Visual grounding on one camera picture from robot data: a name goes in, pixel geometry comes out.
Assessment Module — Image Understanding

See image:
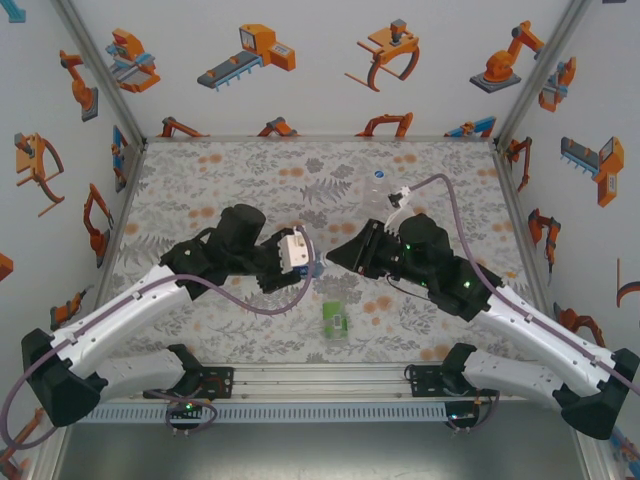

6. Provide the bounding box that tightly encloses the aluminium frame bar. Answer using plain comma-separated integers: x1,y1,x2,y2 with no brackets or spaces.
492,144,556,321
143,133,499,146
94,142,150,371

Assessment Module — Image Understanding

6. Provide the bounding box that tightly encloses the short purple base cable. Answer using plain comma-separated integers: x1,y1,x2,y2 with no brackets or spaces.
446,384,503,435
144,389,221,437

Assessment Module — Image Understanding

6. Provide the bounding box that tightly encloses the slotted grey cable duct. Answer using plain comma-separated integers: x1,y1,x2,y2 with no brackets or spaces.
74,402,449,425

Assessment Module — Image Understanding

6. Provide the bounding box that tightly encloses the aluminium frame post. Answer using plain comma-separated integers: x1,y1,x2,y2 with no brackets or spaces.
49,0,150,149
492,0,596,149

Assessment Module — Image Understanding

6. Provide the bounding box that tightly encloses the blue label plastic bottle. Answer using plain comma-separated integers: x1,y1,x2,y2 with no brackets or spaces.
299,249,329,279

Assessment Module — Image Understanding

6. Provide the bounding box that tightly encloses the aluminium mounting rail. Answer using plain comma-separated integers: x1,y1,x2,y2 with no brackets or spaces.
99,362,566,403

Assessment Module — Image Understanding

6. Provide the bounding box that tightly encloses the floral patterned tablecloth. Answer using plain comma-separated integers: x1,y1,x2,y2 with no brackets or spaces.
99,139,551,366

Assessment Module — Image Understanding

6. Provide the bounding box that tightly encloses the clear unlabelled plastic bottle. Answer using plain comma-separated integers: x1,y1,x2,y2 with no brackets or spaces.
362,168,396,221

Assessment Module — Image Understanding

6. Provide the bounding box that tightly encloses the green label plastic bottle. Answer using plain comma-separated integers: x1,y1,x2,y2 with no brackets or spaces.
322,298,352,347

